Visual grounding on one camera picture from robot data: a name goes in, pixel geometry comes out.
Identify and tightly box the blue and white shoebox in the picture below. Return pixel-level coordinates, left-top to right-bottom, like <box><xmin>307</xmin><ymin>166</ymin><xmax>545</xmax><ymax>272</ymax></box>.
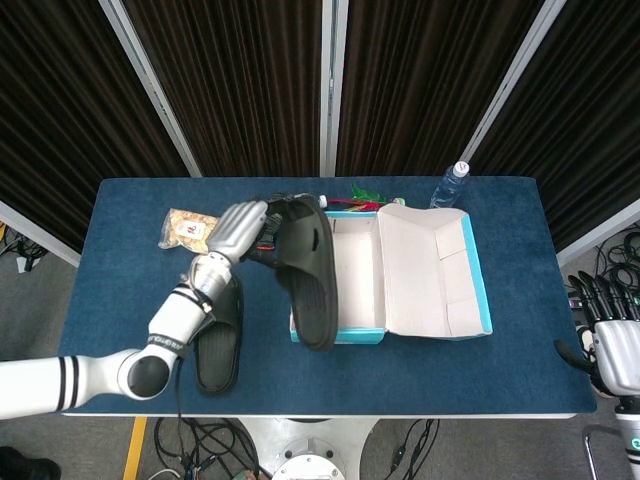
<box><xmin>288</xmin><ymin>207</ymin><xmax>495</xmax><ymax>347</ymax></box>

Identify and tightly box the blue felt table cover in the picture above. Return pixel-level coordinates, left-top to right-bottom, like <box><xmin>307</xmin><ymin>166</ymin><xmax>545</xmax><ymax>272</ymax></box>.
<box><xmin>58</xmin><ymin>175</ymin><xmax>599</xmax><ymax>414</ymax></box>

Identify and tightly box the black shoe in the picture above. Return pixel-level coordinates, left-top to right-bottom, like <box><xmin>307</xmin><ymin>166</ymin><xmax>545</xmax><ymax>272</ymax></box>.
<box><xmin>0</xmin><ymin>446</ymin><xmax>62</xmax><ymax>480</ymax></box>

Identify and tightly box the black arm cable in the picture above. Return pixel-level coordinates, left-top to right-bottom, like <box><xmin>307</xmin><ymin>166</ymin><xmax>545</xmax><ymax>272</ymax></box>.
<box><xmin>172</xmin><ymin>344</ymin><xmax>187</xmax><ymax>420</ymax></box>

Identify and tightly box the colourful feather shuttlecock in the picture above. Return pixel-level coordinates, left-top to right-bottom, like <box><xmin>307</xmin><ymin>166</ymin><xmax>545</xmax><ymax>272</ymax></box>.
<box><xmin>327</xmin><ymin>182</ymin><xmax>406</xmax><ymax>214</ymax></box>

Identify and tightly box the white partition post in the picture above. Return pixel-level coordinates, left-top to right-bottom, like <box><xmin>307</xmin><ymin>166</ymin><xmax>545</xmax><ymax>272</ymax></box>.
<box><xmin>98</xmin><ymin>0</ymin><xmax>204</xmax><ymax>177</ymax></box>
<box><xmin>0</xmin><ymin>199</ymin><xmax>81</xmax><ymax>269</ymax></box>
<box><xmin>319</xmin><ymin>0</ymin><xmax>350</xmax><ymax>177</ymax></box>
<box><xmin>555</xmin><ymin>197</ymin><xmax>640</xmax><ymax>266</ymax></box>
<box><xmin>459</xmin><ymin>0</ymin><xmax>571</xmax><ymax>177</ymax></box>

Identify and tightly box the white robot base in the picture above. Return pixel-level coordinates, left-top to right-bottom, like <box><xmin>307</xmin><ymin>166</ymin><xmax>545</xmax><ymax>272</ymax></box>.
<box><xmin>234</xmin><ymin>417</ymin><xmax>381</xmax><ymax>480</ymax></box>

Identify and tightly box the black floor cable bundle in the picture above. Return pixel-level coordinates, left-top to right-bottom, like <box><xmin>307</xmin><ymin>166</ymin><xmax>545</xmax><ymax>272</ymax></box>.
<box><xmin>152</xmin><ymin>417</ymin><xmax>261</xmax><ymax>480</ymax></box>
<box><xmin>564</xmin><ymin>224</ymin><xmax>640</xmax><ymax>311</ymax></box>
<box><xmin>0</xmin><ymin>224</ymin><xmax>49</xmax><ymax>274</ymax></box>

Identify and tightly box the grey striped knit glove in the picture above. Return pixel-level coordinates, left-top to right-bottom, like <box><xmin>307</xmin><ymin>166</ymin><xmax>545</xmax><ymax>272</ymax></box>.
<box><xmin>252</xmin><ymin>212</ymin><xmax>281</xmax><ymax>254</ymax></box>

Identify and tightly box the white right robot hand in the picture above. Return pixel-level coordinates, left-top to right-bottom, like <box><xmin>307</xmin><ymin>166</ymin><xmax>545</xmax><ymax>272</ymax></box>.
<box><xmin>553</xmin><ymin>269</ymin><xmax>640</xmax><ymax>401</ymax></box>

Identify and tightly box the black rubber slipper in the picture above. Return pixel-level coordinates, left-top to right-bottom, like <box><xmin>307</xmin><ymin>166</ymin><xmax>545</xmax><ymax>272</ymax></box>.
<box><xmin>252</xmin><ymin>194</ymin><xmax>336</xmax><ymax>354</ymax></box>
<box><xmin>193</xmin><ymin>274</ymin><xmax>246</xmax><ymax>399</ymax></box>

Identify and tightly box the clear plastic water bottle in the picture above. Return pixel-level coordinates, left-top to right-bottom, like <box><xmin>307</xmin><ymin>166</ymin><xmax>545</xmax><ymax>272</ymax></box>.
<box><xmin>428</xmin><ymin>160</ymin><xmax>472</xmax><ymax>210</ymax></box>

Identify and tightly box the dark brown curtain panel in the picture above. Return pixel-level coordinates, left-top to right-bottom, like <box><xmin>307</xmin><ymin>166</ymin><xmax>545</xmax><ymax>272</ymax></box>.
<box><xmin>472</xmin><ymin>0</ymin><xmax>640</xmax><ymax>251</ymax></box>
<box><xmin>0</xmin><ymin>0</ymin><xmax>191</xmax><ymax>254</ymax></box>
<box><xmin>335</xmin><ymin>0</ymin><xmax>544</xmax><ymax>177</ymax></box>
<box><xmin>122</xmin><ymin>0</ymin><xmax>324</xmax><ymax>177</ymax></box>

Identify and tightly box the grey metal tube frame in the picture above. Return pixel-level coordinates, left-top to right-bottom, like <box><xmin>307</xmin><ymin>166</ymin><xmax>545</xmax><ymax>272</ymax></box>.
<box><xmin>582</xmin><ymin>424</ymin><xmax>622</xmax><ymax>480</ymax></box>

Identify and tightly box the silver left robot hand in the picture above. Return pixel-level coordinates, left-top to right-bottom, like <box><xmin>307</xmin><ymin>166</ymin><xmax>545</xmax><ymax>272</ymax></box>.
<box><xmin>206</xmin><ymin>199</ymin><xmax>286</xmax><ymax>269</ymax></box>

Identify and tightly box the clear bag of snacks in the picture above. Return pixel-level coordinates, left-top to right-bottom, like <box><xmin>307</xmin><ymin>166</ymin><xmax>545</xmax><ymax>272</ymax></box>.
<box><xmin>158</xmin><ymin>207</ymin><xmax>221</xmax><ymax>254</ymax></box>

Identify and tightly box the yellow floor tape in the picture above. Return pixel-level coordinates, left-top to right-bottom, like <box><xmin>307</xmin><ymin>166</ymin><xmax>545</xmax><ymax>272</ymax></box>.
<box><xmin>122</xmin><ymin>417</ymin><xmax>149</xmax><ymax>480</ymax></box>

